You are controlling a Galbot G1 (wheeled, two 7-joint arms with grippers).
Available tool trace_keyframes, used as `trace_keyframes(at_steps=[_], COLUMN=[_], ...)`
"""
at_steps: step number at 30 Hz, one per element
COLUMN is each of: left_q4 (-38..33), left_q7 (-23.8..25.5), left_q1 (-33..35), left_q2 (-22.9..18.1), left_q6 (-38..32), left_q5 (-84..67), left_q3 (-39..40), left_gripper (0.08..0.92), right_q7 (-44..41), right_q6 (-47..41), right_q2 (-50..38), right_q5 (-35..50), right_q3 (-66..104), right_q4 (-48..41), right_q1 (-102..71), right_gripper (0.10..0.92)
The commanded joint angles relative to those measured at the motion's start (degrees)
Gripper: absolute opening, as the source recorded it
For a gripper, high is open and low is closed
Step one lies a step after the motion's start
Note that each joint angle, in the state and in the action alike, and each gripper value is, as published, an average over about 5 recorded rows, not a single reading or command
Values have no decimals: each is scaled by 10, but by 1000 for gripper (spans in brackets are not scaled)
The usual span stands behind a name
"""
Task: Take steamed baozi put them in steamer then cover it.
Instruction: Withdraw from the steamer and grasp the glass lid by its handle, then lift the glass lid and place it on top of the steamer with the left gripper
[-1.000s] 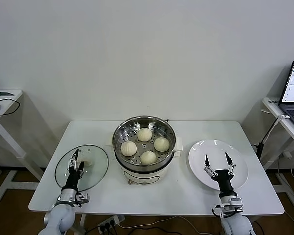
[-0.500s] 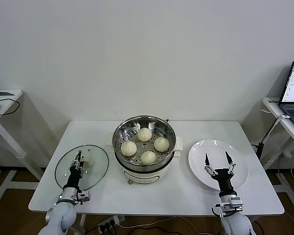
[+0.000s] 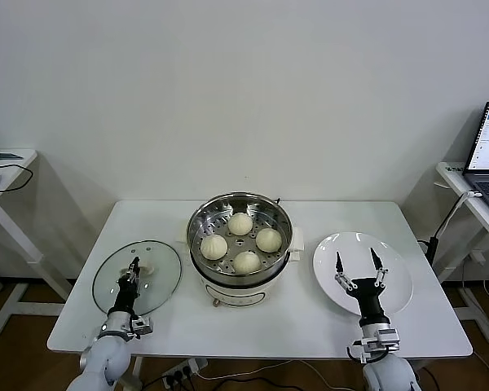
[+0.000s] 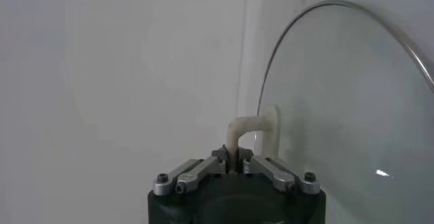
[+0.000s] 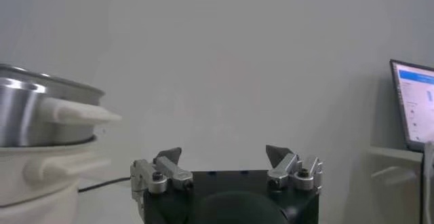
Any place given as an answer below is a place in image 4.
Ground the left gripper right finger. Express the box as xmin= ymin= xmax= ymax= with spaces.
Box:
xmin=237 ymin=146 xmax=321 ymax=195

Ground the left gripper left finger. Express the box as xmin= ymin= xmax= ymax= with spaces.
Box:
xmin=152 ymin=145 xmax=230 ymax=196

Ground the round glass pot lid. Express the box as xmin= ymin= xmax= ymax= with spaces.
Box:
xmin=226 ymin=0 xmax=434 ymax=224

